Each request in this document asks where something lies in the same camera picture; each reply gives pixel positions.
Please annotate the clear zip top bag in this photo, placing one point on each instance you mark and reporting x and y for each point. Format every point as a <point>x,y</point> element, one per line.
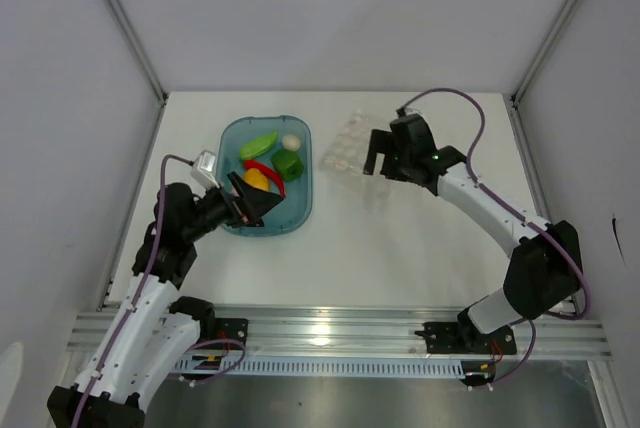
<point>344,159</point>

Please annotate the green bell pepper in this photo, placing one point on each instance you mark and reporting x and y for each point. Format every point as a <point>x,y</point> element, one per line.
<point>287,164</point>

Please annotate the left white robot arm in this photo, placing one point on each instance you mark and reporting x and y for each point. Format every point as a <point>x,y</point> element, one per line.
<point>155,325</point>

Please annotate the white egg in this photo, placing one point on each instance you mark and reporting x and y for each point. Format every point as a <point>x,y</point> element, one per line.
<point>291,143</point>

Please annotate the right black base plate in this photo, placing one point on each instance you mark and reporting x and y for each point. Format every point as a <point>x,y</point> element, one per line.
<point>450,338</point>

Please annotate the right aluminium frame post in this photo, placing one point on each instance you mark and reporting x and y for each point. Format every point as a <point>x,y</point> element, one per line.
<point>551,39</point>

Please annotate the light green chayote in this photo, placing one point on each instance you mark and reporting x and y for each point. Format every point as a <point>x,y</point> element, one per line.
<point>258,146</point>

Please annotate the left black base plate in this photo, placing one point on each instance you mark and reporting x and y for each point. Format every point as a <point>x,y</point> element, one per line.
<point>231,331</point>

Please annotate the yellow orange fruit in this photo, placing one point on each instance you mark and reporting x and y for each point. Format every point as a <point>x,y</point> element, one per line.
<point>256,179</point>

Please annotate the aluminium mounting rail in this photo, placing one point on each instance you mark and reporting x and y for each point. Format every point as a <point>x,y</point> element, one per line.
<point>389,333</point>

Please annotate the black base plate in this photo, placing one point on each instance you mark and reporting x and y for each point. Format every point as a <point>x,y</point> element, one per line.
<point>450,338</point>
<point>231,331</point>

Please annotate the left aluminium frame post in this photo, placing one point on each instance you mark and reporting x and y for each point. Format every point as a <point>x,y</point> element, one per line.
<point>124,25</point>

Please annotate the aluminium frame post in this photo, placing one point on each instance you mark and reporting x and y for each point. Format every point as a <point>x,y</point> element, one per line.
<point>124,25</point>
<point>551,39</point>

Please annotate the blue plastic tray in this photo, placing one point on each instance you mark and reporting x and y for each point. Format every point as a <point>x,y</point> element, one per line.
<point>293,212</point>

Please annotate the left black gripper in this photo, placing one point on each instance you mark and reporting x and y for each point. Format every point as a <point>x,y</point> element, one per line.
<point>254,203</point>

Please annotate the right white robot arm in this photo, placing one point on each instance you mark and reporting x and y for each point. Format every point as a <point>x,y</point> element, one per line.
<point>544,258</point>

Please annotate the red chili pepper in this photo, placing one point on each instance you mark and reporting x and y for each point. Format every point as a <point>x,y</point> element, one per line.
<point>268,173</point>

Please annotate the white slotted cable duct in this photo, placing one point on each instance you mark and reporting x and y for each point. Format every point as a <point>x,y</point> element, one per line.
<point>416,367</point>

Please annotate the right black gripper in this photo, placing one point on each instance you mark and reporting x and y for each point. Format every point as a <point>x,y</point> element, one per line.
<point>380,142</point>

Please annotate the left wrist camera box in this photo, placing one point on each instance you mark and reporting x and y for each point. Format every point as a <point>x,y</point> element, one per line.
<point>203,170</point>

